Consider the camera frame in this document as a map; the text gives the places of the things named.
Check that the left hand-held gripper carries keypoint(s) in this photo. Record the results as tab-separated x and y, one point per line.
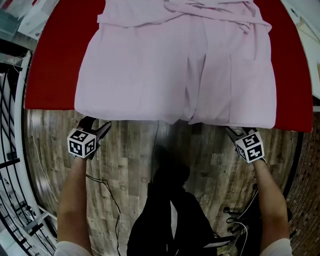
80	145

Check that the round metal desk grommet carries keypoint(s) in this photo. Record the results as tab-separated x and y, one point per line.
294	12

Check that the pink robe garment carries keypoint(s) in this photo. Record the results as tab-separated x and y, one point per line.
175	62

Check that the person's right forearm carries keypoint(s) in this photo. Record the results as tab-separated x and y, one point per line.
272	205

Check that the white cabinet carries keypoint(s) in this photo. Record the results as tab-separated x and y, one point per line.
35	22

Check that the white side table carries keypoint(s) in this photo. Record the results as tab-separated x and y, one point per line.
310	50

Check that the person's left forearm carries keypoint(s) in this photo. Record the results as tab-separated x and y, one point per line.
73	200

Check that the person's white shirt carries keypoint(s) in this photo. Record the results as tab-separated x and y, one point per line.
72	250

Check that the red covered table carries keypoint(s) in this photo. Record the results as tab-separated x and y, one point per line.
55	75

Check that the black and white stair railing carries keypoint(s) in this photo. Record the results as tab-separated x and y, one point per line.
18	125

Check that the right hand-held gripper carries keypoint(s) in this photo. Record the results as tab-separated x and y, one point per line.
250	150

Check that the person's black trousers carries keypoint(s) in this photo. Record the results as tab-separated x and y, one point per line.
155	220

